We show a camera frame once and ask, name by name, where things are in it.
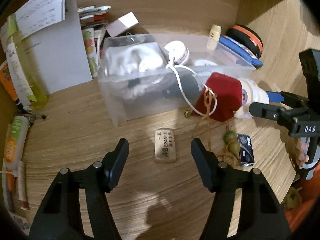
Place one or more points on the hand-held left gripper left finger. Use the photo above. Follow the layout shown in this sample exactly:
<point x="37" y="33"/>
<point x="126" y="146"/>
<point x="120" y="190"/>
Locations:
<point x="117" y="166"/>

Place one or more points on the black orange round case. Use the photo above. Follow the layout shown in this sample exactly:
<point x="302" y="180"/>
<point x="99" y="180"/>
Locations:
<point x="250" y="38"/>

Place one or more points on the cream small bottle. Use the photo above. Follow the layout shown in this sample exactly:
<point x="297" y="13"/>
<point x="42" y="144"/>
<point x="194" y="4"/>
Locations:
<point x="213" y="37"/>

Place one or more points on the white lip balm stick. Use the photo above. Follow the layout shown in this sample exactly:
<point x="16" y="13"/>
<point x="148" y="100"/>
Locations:
<point x="22" y="187"/>

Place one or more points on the blue pencil case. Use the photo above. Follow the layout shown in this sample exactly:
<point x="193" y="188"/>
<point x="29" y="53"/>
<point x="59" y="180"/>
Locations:
<point x="240" y="51"/>

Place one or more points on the small white box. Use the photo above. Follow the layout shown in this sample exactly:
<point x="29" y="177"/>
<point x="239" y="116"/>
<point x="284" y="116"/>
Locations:
<point x="122" y="25"/>

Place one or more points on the orange lip balm stick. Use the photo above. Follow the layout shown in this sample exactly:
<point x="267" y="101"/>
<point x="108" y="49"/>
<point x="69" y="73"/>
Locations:
<point x="10" y="187"/>

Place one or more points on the green spray bottle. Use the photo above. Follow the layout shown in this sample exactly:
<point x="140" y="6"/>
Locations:
<point x="27" y="80"/>

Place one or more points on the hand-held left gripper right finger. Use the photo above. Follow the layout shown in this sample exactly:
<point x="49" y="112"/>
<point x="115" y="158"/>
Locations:
<point x="201" y="166"/>

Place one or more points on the beige eraser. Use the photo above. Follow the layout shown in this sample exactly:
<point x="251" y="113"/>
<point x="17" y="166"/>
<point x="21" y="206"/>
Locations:
<point x="165" y="146"/>

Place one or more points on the person's right hand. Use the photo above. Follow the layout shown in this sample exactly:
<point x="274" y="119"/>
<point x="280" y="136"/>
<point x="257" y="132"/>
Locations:
<point x="303" y="156"/>

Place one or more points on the green orange tube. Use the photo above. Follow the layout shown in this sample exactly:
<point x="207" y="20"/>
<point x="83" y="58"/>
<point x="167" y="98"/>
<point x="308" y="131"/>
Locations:
<point x="16" y="140"/>

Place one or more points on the yellow green object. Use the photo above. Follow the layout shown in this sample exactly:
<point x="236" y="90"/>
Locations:
<point x="292" y="198"/>

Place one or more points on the black cylindrical object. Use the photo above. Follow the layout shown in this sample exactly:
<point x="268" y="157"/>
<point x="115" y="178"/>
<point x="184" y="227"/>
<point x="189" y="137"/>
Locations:
<point x="186" y="85"/>

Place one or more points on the small dark blue box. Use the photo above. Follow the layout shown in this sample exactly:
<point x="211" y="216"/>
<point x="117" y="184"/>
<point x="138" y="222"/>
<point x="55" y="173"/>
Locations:
<point x="246" y="151"/>

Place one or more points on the stack of snack packets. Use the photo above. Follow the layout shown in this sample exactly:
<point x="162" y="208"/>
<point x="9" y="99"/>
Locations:
<point x="91" y="45"/>

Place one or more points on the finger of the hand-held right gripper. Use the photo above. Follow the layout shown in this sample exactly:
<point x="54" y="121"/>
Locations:
<point x="262" y="111"/>
<point x="274" y="96"/>

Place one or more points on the wooden desktop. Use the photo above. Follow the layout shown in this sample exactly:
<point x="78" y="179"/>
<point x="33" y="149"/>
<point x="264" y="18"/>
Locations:
<point x="87" y="135"/>

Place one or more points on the green gourd charm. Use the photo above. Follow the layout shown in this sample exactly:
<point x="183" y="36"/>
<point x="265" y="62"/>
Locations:
<point x="231" y="140"/>

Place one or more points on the large white box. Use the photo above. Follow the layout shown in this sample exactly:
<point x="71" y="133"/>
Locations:
<point x="62" y="55"/>

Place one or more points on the black binder clip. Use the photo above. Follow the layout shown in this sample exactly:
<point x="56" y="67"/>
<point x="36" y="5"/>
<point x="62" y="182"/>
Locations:
<point x="134" y="83"/>

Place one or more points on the clear plastic storage bin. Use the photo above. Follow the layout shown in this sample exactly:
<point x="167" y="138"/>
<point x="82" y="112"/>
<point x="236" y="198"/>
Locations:
<point x="150" y="105"/>

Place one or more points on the white printed paper note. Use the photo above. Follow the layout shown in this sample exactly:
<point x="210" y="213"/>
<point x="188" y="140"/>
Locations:
<point x="42" y="12"/>

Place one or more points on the small gold clip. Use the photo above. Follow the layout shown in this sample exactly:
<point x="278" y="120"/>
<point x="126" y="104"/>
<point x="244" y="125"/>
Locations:
<point x="189" y="113"/>

